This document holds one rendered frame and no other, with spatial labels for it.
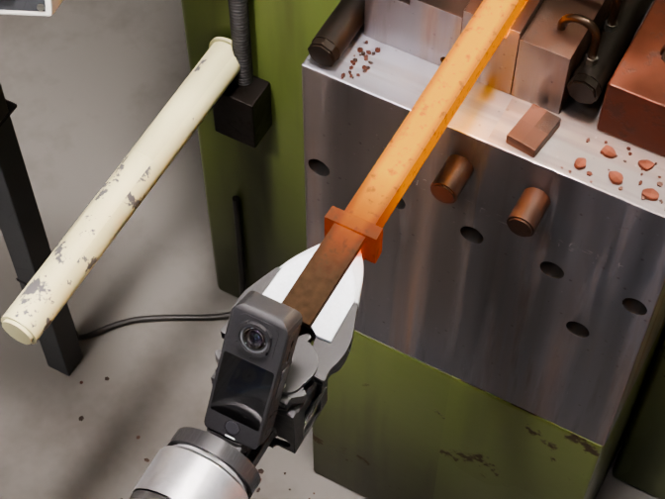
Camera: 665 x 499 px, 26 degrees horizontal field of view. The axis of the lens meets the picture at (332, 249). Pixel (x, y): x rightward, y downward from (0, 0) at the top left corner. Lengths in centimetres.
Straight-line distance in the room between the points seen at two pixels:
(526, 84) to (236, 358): 44
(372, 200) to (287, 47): 59
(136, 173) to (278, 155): 31
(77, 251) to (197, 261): 75
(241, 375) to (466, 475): 90
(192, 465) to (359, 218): 24
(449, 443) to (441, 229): 45
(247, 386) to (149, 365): 122
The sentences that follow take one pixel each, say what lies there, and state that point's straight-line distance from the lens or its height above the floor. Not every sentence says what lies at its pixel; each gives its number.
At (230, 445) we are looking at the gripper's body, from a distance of 103.
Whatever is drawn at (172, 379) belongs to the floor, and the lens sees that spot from 221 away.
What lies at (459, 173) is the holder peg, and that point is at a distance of 132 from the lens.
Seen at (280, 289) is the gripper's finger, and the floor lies 101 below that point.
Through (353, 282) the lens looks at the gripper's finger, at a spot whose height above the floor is 101.
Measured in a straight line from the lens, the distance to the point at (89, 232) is 159.
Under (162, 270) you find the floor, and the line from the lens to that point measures 231.
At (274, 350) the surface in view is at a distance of 99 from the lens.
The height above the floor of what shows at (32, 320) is 64.
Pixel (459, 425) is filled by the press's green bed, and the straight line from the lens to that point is 177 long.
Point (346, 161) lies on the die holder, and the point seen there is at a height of 80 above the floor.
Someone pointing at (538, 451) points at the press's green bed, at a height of 39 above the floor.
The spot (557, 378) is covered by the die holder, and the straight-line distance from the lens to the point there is 157.
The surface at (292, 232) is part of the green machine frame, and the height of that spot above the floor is 27.
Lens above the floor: 195
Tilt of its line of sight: 57 degrees down
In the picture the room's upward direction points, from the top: straight up
